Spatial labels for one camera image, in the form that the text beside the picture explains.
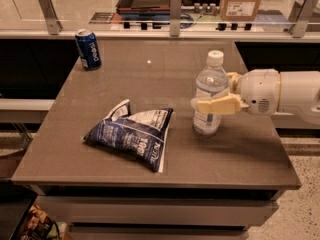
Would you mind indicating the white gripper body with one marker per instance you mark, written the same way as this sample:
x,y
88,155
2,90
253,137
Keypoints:
x,y
259,91

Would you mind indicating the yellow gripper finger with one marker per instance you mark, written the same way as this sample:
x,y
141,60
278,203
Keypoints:
x,y
234,78
227,105

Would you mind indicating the clear plastic water bottle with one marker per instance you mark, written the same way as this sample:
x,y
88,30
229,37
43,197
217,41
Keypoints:
x,y
210,81

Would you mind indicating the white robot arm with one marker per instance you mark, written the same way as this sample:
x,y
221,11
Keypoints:
x,y
299,95

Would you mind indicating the blue pepsi can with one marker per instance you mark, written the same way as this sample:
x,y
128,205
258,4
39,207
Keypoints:
x,y
88,49

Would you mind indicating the cardboard box with label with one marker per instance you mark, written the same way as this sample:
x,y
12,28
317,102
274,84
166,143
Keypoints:
x,y
239,10

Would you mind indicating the blue chip bag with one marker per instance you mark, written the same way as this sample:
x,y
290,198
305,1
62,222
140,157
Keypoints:
x,y
144,133

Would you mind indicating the grey table drawer unit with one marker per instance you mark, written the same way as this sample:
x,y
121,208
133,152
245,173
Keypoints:
x,y
113,218

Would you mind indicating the snack bag in bin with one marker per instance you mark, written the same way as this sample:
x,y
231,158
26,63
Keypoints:
x,y
38,226

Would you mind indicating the right metal glass bracket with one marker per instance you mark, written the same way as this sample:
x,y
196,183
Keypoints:
x,y
304,17

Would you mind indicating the metal glass bracket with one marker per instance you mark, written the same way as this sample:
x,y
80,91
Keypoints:
x,y
304,17
175,16
53,24

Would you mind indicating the middle metal glass bracket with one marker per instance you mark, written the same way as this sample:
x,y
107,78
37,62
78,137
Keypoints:
x,y
175,16

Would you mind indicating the left metal glass bracket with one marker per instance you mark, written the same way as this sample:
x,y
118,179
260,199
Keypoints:
x,y
53,24

